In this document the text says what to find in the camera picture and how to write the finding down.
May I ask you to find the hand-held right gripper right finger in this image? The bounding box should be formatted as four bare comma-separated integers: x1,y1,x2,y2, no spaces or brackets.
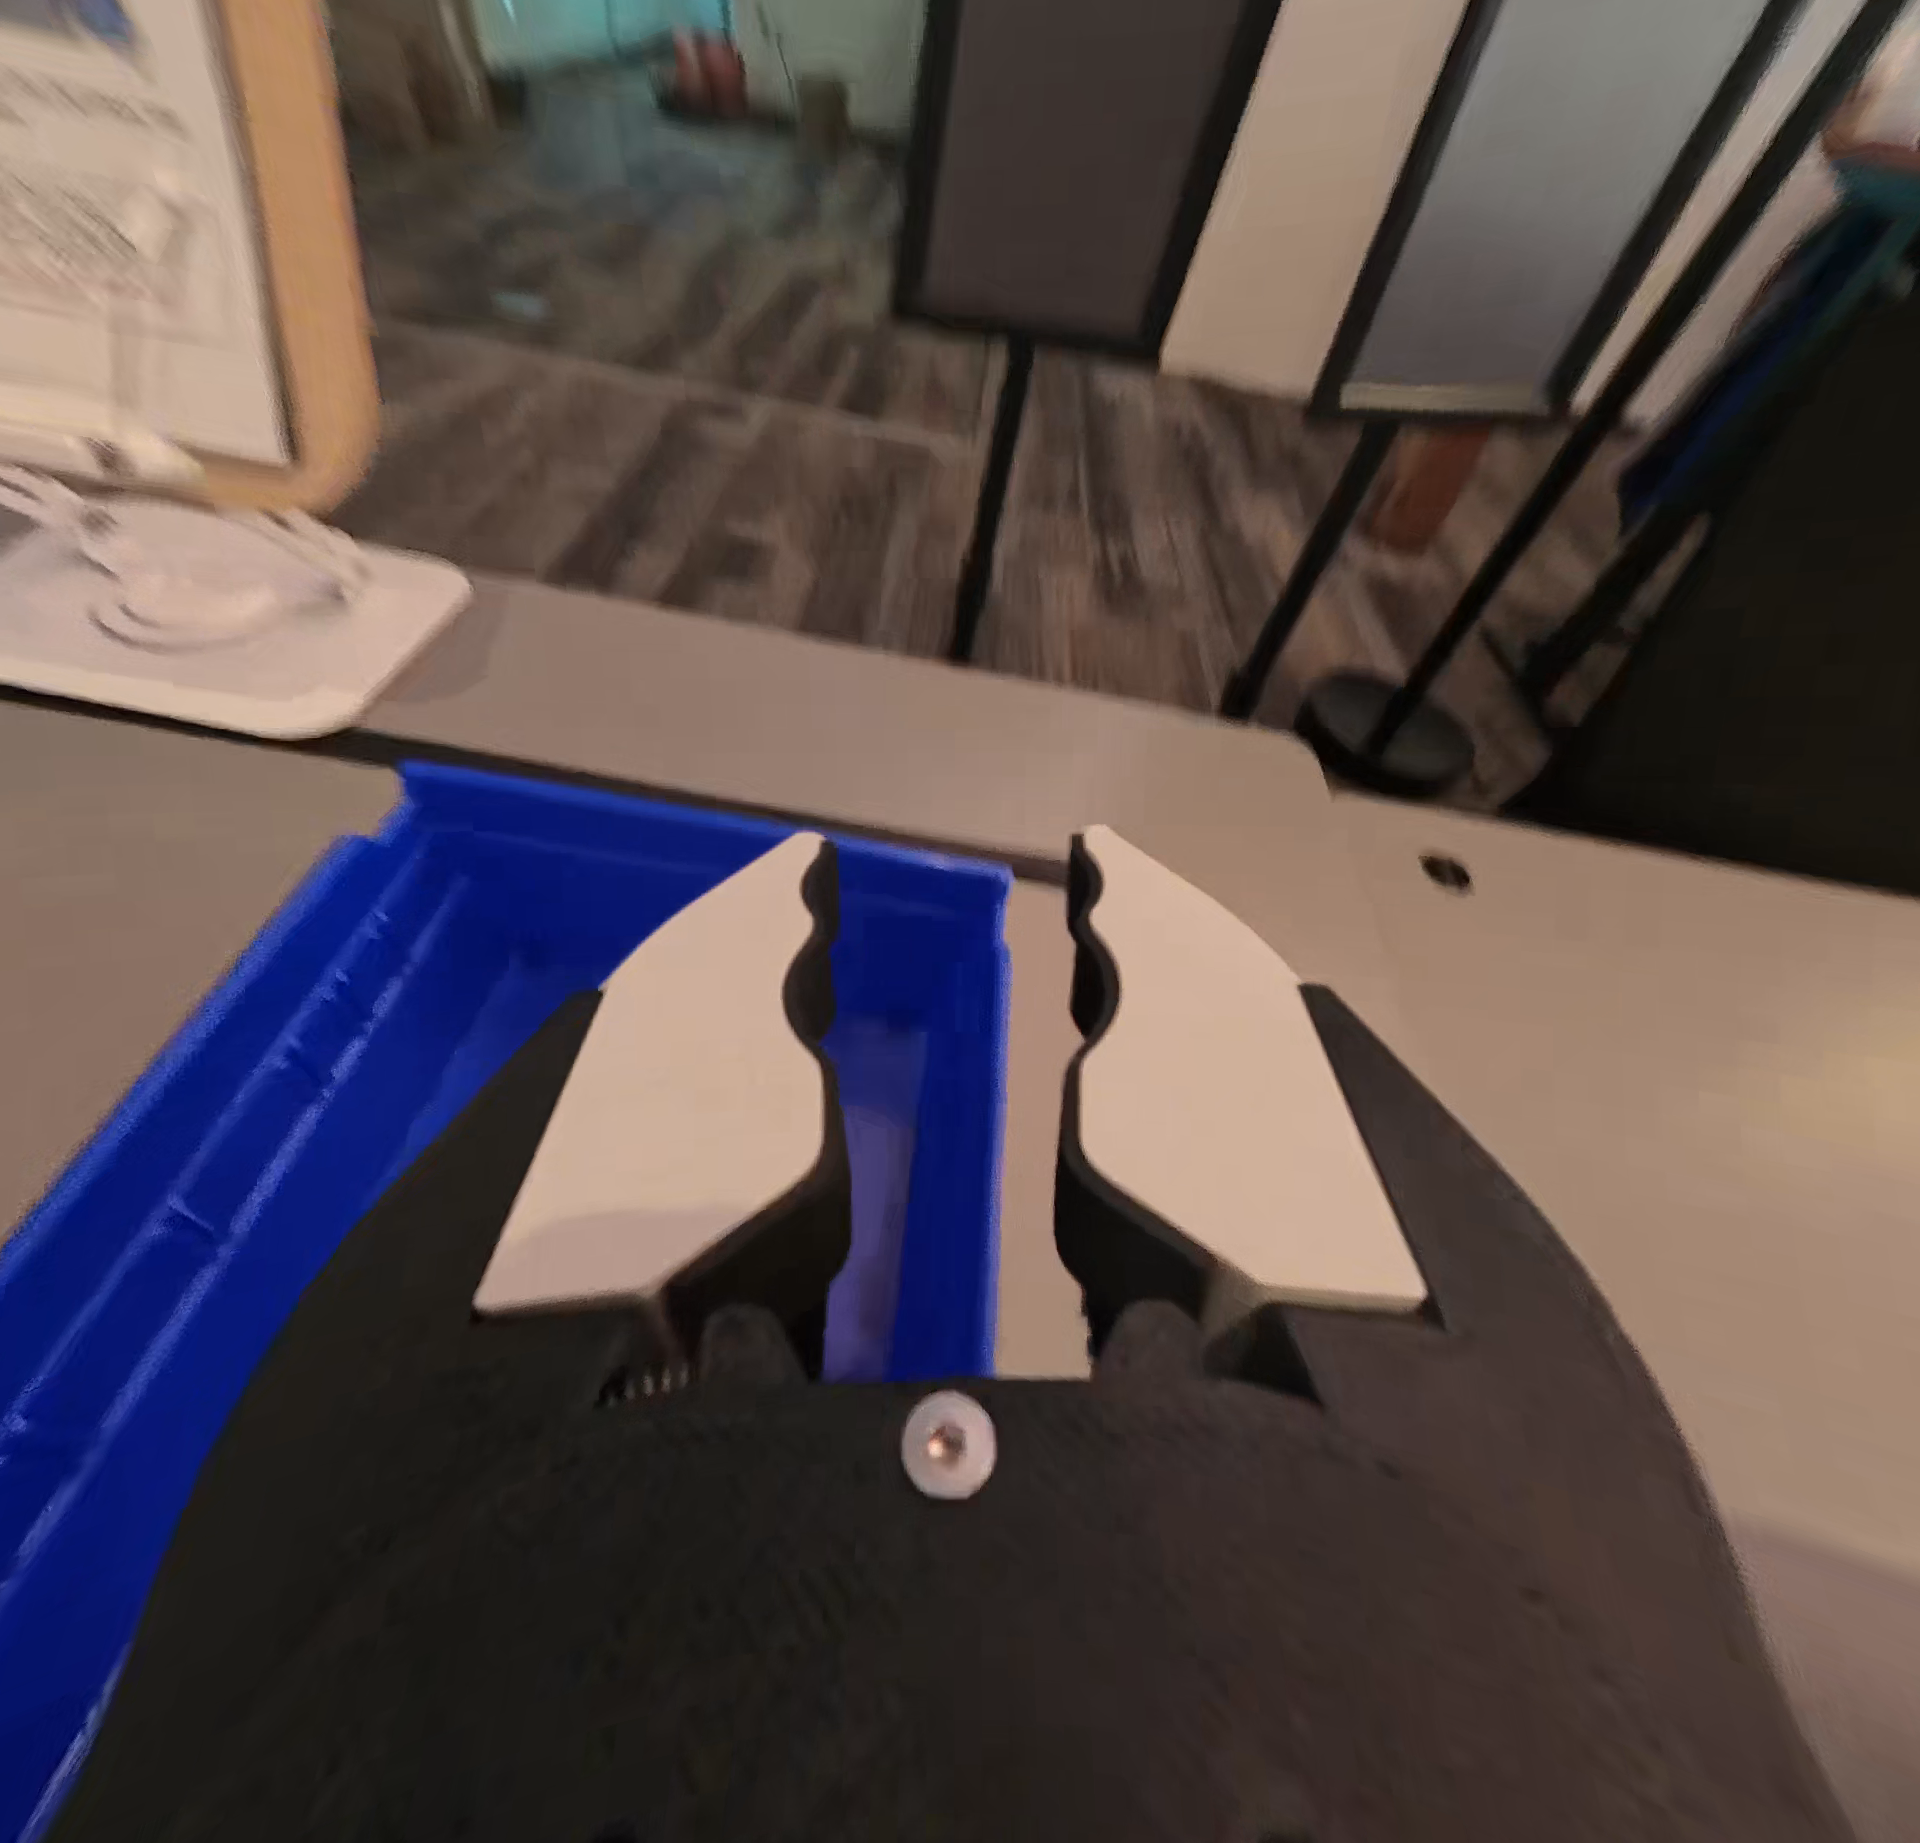
1055,822,1430,1379

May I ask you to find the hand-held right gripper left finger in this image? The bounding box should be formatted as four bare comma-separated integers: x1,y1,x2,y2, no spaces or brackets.
472,827,849,1376

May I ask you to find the blue plastic bin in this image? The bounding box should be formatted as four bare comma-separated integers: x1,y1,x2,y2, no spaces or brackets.
0,761,1017,1843

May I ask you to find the grey display screen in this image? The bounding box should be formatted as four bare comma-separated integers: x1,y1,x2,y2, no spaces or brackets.
1306,0,1850,422

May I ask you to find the dark display panel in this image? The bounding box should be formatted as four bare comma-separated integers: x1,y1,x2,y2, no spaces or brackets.
895,0,1310,363

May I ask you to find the red air mover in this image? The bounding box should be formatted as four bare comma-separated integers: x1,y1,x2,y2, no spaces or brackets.
666,28,749,113

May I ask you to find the printed instruction sheet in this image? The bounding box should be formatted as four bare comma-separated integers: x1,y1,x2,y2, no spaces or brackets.
0,0,290,467

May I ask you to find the large cardboard box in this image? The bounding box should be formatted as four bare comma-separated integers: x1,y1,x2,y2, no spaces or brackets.
322,0,498,153

